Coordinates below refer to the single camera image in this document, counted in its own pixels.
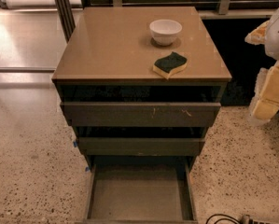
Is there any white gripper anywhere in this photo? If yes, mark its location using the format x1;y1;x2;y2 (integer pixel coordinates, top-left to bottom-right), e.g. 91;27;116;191
244;8;279;120

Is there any green and yellow sponge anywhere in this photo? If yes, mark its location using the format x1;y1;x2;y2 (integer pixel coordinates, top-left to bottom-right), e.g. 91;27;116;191
153;52;188;79

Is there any brown drawer cabinet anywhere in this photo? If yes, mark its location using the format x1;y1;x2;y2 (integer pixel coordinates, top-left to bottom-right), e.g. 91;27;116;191
51;6;233;173

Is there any middle drawer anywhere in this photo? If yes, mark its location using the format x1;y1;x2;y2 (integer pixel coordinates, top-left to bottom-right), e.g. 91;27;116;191
76;137;205;156

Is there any open bottom drawer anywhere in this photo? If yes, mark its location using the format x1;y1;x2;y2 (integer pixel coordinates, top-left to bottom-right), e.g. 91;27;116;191
84;163;199;224

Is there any top drawer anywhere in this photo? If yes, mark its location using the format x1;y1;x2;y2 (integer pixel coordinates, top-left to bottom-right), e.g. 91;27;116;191
61;102;220;127

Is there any white ceramic bowl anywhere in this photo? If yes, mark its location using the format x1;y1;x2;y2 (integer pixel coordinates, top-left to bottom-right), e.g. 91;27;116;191
149;20;182;46

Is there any black cable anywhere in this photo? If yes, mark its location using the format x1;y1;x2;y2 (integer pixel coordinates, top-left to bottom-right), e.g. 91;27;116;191
205;213;242;224

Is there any dark vertical post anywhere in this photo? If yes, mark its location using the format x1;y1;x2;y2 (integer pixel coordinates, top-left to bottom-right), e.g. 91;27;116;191
54;0;76;41

